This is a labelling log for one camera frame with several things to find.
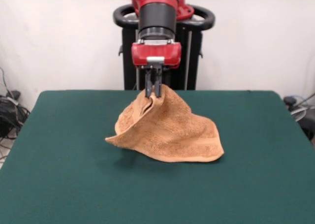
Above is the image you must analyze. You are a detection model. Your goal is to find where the grey round stand foot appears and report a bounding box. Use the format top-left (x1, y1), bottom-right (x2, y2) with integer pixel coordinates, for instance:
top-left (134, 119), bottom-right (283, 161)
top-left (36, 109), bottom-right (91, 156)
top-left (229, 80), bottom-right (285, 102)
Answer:
top-left (290, 105), bottom-right (308, 122)

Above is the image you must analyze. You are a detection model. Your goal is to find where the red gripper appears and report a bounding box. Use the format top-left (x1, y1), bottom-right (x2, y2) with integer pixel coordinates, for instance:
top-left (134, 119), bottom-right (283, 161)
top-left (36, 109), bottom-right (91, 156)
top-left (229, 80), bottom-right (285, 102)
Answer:
top-left (131, 43), bottom-right (182, 98)

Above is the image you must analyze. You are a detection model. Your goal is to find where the black power brick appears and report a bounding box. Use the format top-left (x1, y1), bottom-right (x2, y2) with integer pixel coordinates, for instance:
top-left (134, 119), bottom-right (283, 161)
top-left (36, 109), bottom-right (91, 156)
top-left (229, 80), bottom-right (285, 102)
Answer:
top-left (6, 90), bottom-right (22, 99)

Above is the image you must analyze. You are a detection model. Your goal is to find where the tan terry towel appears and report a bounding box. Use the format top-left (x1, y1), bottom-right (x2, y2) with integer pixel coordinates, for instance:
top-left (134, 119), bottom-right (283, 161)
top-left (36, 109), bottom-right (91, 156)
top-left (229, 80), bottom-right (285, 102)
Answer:
top-left (104, 85), bottom-right (225, 163)

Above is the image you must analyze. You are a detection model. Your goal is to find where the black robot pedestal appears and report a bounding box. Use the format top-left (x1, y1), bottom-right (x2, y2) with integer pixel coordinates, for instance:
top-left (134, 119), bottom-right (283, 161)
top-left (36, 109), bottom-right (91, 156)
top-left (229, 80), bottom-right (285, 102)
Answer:
top-left (113, 4), bottom-right (216, 91)

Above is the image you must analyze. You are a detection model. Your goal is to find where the dark green table cloth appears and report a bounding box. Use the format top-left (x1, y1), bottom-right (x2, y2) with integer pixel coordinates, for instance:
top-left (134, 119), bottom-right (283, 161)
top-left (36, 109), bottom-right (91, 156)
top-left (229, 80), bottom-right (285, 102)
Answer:
top-left (0, 90), bottom-right (315, 224)

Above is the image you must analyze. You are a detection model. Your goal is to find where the black cable bundle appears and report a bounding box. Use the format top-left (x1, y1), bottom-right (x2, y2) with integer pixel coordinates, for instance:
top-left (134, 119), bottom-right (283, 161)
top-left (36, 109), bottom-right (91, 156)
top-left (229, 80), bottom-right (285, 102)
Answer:
top-left (0, 66), bottom-right (32, 146)

